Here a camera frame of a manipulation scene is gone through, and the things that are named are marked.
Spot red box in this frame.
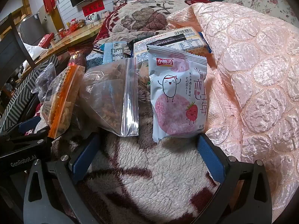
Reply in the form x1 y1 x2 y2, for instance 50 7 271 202
38 34 55 48

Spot striped cardboard box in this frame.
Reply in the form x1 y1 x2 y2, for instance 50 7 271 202
0 54 60 133

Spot pink quilted blanket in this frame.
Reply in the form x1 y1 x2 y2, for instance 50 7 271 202
167 1 299 217

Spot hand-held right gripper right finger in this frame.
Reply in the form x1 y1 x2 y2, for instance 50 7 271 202
197 133 273 224

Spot white brown fleece blanket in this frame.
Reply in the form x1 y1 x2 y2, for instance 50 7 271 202
35 84 234 224

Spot red snack packet gold print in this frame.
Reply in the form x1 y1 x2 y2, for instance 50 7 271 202
68 48 90 71

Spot white pink rice cracker packet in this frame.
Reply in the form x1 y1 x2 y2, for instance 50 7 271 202
148 45 208 143

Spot light blue snack packet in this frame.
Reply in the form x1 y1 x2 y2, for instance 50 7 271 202
103 41 128 64

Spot red wall banner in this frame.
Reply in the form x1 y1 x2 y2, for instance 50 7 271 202
82 0 104 17

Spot dark clear plastic bag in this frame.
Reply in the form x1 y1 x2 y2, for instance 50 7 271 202
31 62 58 102

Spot grey cabinet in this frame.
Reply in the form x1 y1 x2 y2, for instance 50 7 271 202
17 14 44 46

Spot dark wooden chair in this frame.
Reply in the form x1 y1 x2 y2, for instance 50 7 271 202
0 13 35 91

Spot dark blue snack packet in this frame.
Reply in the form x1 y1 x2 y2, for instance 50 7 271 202
86 52 104 67

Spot large photo frame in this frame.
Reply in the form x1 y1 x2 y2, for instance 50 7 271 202
113 0 128 11

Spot white cloth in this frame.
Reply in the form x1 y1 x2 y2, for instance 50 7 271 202
23 43 50 61

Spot orange zip snack bag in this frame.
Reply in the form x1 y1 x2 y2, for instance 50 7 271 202
41 65 86 139

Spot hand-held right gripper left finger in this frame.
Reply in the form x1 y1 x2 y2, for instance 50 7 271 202
23 133 103 224

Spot clear zip bag brown snacks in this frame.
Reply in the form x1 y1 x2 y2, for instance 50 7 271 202
79 58 140 137

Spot floral bedspread red border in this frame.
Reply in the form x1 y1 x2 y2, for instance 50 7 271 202
93 0 204 49

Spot beige cracker packet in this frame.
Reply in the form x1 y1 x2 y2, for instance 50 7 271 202
133 26 213 63

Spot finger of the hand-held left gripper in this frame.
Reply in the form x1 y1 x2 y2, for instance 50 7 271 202
6 126 54 146
0 116 42 139

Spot wooden table yellow top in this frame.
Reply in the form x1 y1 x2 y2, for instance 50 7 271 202
22 17 105 70

